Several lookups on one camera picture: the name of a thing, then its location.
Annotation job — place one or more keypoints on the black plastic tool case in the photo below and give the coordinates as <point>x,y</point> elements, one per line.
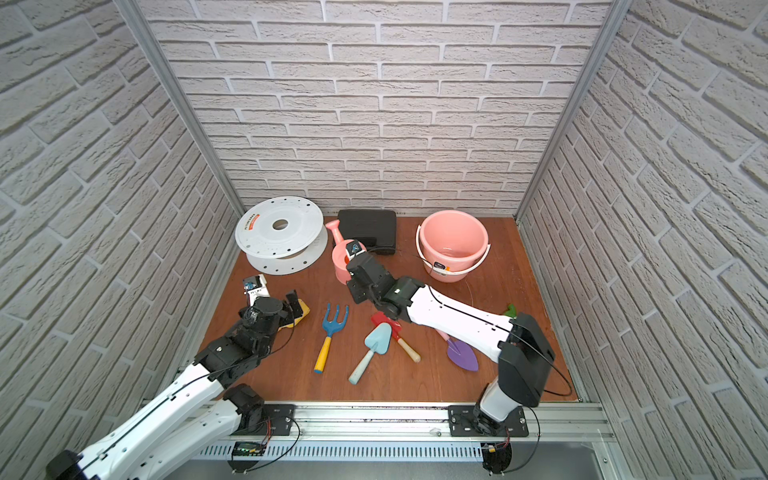
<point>376,229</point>

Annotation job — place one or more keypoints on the purple trowel pink handle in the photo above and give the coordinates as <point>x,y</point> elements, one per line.
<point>460,353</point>

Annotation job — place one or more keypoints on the pink plastic bucket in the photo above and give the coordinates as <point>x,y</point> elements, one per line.
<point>451,244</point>

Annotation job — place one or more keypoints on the pink watering can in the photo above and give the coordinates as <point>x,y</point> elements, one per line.
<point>339,259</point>

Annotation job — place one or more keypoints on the light blue trowel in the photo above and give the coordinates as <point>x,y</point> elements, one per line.
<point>377,342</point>

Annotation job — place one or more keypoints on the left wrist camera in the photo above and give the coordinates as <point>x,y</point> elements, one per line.
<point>255,287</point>

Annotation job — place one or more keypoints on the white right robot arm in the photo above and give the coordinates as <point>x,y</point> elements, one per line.
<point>517,345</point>

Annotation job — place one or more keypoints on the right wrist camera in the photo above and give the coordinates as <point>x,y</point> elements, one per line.
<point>353,248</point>

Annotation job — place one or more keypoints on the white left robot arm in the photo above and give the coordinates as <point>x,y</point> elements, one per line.
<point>205,403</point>

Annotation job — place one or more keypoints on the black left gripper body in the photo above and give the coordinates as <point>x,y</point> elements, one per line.
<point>288,308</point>

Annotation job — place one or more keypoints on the white cable spool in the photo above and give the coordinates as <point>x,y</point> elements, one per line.
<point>282,235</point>

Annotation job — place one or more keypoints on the red shovel wooden handle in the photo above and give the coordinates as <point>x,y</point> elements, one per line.
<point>380,318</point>

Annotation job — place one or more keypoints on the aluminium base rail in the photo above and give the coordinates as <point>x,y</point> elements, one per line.
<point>407,431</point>

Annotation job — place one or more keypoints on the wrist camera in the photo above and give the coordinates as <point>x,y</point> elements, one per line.
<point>255,287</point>
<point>353,248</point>

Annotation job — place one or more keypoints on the blue rake yellow handle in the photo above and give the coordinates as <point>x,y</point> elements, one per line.
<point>333,322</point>

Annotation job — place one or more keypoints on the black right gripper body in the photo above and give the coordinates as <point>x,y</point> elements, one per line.
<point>358,294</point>

